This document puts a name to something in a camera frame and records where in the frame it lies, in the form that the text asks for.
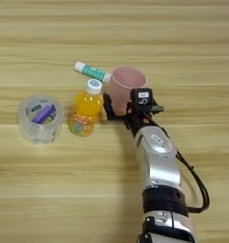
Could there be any orange juice bottle white cap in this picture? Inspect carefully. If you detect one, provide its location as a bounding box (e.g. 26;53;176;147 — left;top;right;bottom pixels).
67;79;105;138

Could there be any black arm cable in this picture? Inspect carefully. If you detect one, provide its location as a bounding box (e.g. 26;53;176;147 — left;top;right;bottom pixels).
175;151;211;214

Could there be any green white glue stick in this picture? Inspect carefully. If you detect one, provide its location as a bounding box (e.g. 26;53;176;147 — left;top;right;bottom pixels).
73;61;113;84

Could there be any purple cylinder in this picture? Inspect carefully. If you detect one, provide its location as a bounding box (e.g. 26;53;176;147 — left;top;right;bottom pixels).
31;103;55;124

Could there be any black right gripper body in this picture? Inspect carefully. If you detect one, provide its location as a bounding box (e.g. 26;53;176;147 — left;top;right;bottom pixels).
124;104;159;137

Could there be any clear tape roll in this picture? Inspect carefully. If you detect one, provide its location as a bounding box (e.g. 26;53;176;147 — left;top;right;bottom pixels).
18;94;65;145

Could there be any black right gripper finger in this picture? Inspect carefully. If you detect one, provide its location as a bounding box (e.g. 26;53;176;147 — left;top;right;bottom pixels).
149;104;165;114
103;91;130;122

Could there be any pink plastic cup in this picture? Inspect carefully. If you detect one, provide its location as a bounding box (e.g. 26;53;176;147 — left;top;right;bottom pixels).
106;65;148;117

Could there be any black box with white label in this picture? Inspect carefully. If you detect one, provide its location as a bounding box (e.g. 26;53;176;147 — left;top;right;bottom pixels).
129;87;154;112

